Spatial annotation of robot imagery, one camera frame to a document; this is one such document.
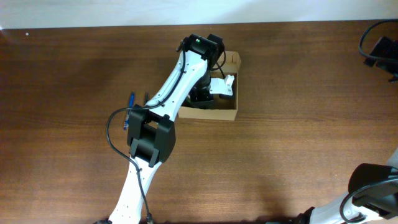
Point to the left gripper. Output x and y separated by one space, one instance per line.
200 101

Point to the brown cardboard box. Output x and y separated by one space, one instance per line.
226 107

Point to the dark grey pen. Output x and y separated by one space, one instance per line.
146 98

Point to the blue pen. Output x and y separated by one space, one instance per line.
131 102

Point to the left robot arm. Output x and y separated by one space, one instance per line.
151 132

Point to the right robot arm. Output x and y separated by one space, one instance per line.
371 196

